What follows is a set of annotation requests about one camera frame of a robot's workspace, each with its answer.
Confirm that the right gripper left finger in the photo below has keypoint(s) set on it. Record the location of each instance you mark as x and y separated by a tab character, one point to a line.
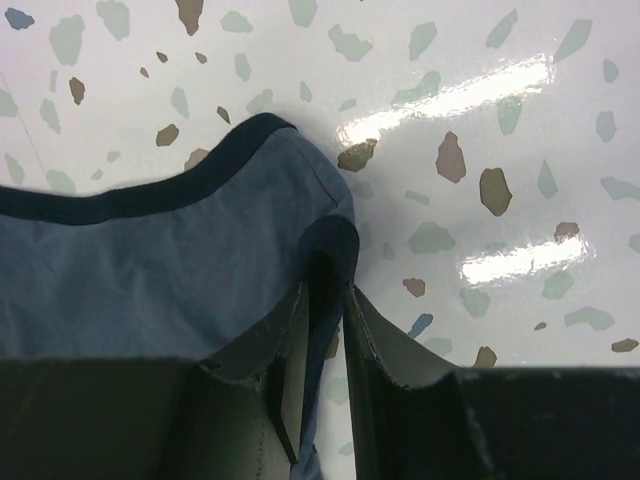
235	415

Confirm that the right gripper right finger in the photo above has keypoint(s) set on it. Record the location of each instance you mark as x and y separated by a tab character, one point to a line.
417	416

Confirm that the blue tank top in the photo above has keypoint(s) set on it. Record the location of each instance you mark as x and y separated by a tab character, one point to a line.
183	266

